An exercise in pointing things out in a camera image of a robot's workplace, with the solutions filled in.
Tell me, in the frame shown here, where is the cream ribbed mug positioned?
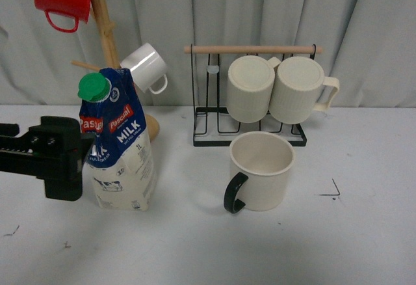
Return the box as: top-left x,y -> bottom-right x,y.
226,55 -> 281,123
268,57 -> 340,124

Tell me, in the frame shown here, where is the grey curtain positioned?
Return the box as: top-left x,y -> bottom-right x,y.
1,0 -> 415,107

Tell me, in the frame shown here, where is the blue white milk carton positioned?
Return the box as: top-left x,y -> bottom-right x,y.
78,68 -> 156,211

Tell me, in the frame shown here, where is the right cream ribbed mug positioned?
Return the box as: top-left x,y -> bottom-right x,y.
268,57 -> 340,124

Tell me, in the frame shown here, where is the cream mug with black handle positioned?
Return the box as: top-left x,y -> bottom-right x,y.
223,131 -> 295,214

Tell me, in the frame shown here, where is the wooden mug tree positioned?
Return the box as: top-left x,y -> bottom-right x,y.
71,0 -> 161,143

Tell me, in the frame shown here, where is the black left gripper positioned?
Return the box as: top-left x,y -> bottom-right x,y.
1,116 -> 96,200

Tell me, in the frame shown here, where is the black wire mug rack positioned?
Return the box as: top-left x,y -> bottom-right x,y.
183,44 -> 323,147

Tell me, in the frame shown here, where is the left cream ribbed mug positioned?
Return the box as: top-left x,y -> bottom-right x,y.
226,55 -> 281,123

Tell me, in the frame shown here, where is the white glossy mug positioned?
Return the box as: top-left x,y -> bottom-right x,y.
120,43 -> 168,95

